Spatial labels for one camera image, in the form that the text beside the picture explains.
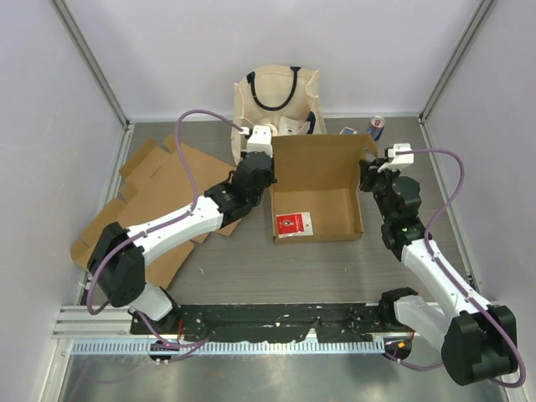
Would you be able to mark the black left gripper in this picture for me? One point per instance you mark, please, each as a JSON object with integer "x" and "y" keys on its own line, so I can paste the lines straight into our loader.
{"x": 272, "y": 177}

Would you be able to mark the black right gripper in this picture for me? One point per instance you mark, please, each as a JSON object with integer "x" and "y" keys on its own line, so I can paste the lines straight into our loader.
{"x": 368, "y": 172}

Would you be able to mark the brown cardboard box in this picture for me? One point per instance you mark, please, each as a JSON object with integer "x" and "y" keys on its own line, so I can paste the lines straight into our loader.
{"x": 319, "y": 174}

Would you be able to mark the white red packet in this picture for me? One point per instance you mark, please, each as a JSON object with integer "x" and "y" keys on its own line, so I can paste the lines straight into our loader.
{"x": 294, "y": 225}

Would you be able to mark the spare cardboard blank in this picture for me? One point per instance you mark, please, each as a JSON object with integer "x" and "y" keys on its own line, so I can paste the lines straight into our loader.
{"x": 155, "y": 184}

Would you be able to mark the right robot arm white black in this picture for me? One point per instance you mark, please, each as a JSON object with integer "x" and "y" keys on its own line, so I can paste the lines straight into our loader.
{"x": 476, "y": 340}

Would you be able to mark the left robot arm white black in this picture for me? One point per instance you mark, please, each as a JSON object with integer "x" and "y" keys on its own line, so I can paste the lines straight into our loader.
{"x": 121, "y": 255}

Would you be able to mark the white box in bag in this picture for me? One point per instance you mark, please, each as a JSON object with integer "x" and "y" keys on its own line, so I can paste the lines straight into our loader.
{"x": 288, "y": 127}

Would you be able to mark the tape roll in bag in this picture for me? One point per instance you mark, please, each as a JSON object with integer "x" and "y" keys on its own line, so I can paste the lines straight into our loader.
{"x": 268, "y": 122}

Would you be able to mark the silver blue drink can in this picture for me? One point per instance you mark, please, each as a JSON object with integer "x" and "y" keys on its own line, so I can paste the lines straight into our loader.
{"x": 376, "y": 127}

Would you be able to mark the beige canvas tote bag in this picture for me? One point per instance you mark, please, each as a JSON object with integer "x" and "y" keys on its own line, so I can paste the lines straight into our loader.
{"x": 272, "y": 91}

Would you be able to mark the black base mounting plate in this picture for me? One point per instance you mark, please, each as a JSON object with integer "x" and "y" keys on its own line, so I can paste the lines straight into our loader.
{"x": 278, "y": 323}

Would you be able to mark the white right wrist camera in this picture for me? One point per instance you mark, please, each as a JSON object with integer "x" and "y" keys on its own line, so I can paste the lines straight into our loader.
{"x": 397, "y": 157}

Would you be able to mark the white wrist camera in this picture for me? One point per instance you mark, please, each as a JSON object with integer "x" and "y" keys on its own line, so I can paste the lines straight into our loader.
{"x": 256, "y": 139}
{"x": 397, "y": 157}

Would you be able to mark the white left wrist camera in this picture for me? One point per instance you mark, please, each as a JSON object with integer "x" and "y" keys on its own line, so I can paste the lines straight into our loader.
{"x": 256, "y": 139}

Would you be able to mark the white slotted cable duct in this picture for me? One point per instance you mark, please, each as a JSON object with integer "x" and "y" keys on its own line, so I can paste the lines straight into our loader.
{"x": 140, "y": 346}

